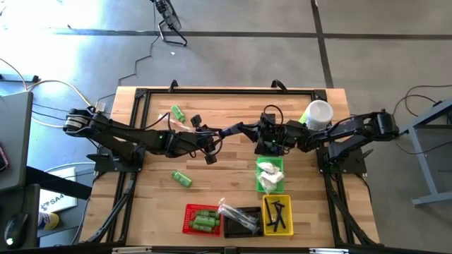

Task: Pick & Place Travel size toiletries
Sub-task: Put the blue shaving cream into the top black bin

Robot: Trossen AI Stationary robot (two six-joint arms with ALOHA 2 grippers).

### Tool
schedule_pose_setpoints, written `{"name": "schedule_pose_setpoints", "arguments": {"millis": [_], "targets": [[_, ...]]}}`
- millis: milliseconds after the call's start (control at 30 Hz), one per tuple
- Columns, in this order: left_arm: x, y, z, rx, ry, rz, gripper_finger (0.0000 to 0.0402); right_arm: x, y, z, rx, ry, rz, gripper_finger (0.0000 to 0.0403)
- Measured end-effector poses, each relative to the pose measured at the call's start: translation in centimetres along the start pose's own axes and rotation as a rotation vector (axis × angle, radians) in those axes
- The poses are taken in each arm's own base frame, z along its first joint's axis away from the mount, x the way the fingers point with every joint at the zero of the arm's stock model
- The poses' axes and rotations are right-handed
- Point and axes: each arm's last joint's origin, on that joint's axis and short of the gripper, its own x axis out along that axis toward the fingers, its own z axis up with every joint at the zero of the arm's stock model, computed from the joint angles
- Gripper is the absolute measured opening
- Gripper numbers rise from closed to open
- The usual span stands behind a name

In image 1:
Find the black desk crossbar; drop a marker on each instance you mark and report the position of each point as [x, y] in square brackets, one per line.
[60, 183]

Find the vanity pack cotton swab bag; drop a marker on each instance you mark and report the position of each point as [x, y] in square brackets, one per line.
[268, 185]
[269, 166]

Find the dark red-edged device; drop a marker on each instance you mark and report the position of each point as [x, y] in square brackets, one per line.
[2, 157]

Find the black floor fan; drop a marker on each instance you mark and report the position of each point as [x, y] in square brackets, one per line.
[169, 17]

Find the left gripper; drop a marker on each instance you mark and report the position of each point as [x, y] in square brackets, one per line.
[194, 143]

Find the silver metal bracket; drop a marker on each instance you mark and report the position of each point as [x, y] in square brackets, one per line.
[130, 250]
[328, 251]

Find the black side desk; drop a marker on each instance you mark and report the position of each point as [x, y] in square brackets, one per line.
[31, 211]

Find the grey metal table frame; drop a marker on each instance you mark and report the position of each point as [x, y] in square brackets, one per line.
[438, 198]

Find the black flat floor bar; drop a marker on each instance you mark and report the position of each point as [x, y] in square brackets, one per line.
[17, 78]

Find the clear bag of cotton balls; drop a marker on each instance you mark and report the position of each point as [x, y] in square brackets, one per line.
[277, 176]

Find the white printed box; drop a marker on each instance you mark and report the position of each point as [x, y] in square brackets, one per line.
[60, 201]

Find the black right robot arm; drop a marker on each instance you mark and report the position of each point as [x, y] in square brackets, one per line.
[353, 130]

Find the yellow plastic basket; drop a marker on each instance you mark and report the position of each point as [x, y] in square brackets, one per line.
[289, 211]

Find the grey desk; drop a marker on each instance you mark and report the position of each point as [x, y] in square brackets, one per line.
[14, 141]

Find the red plastic basket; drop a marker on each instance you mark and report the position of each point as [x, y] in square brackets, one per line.
[187, 231]

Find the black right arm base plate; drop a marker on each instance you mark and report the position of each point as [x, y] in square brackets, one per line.
[355, 167]

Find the white green wipes canister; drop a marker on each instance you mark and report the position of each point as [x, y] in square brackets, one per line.
[319, 113]

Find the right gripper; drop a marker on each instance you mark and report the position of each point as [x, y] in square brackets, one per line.
[275, 135]

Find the black computer mouse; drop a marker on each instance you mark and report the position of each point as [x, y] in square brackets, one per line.
[16, 229]

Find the green plastic basket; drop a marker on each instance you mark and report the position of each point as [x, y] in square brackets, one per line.
[279, 160]

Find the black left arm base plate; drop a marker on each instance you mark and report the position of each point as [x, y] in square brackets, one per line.
[106, 164]

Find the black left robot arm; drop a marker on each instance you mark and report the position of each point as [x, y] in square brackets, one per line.
[116, 132]

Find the yellow white container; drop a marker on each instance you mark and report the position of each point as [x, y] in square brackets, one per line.
[49, 221]

